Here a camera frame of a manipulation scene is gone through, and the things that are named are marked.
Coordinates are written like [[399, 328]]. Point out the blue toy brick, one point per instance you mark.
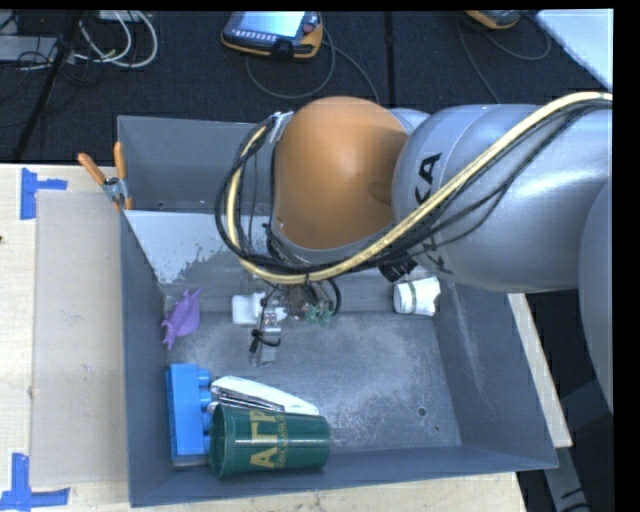
[[186, 410]]

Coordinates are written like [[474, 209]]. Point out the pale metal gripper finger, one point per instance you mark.
[[271, 322]]

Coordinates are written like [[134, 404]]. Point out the pale wood flat board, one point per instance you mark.
[[75, 325]]

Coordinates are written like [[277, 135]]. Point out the purple toy dinosaur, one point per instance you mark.
[[182, 317]]

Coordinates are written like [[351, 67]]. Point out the dark green plastic cup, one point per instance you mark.
[[270, 442]]

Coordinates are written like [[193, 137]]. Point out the grey metal bin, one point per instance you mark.
[[380, 380]]

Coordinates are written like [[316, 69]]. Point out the white crumpled paper cup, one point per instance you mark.
[[417, 296]]

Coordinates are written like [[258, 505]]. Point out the white stapler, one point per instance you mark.
[[260, 392]]

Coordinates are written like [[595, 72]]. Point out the white plastic block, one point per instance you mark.
[[246, 308]]

